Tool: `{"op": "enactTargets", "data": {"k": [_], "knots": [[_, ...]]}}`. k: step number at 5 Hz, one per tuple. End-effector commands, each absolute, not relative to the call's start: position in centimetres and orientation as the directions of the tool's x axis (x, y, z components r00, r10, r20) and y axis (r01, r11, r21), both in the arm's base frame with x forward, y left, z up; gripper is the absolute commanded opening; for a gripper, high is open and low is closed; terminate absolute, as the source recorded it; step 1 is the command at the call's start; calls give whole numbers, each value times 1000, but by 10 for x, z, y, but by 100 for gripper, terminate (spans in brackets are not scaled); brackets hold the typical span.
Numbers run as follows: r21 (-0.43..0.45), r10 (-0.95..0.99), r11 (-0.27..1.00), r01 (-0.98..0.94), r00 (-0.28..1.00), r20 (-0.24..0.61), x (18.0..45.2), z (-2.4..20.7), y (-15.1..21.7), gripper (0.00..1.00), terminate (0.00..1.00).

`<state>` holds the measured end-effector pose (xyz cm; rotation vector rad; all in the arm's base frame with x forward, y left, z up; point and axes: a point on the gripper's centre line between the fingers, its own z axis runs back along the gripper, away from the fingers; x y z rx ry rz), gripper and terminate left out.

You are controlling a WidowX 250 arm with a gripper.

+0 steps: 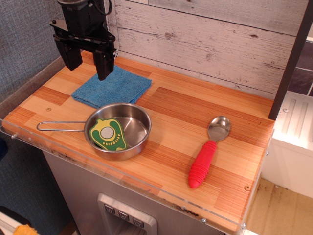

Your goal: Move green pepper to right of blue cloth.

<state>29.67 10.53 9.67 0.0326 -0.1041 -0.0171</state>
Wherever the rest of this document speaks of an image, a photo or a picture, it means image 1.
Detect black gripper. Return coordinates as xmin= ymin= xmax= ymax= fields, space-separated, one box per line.
xmin=50 ymin=0 xmax=116 ymax=81

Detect dark vertical post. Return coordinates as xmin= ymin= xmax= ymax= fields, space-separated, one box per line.
xmin=268 ymin=0 xmax=313 ymax=120

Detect red handled metal spoon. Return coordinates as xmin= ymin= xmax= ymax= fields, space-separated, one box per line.
xmin=188 ymin=116 xmax=231 ymax=188

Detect yellow object at corner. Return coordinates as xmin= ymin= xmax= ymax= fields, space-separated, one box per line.
xmin=13 ymin=224 xmax=38 ymax=235

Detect white toy sink unit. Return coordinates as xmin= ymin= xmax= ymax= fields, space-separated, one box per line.
xmin=261 ymin=92 xmax=313 ymax=197

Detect black cable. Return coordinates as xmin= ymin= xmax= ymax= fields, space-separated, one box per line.
xmin=89 ymin=0 xmax=112 ymax=17

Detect blue cloth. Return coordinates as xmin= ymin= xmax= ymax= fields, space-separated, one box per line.
xmin=71 ymin=66 xmax=152 ymax=109

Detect clear acrylic edge guard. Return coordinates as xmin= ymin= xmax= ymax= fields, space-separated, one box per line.
xmin=1 ymin=121 xmax=246 ymax=235

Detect green toy pepper half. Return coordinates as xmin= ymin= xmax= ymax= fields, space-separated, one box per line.
xmin=89 ymin=118 xmax=128 ymax=151

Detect grey toy fridge cabinet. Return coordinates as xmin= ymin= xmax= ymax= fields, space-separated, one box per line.
xmin=44 ymin=152 xmax=223 ymax=235

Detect small steel saucepan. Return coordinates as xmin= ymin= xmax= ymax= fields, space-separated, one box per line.
xmin=36 ymin=103 xmax=152 ymax=161

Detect silver dispenser button panel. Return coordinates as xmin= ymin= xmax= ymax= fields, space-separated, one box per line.
xmin=97 ymin=193 xmax=158 ymax=235

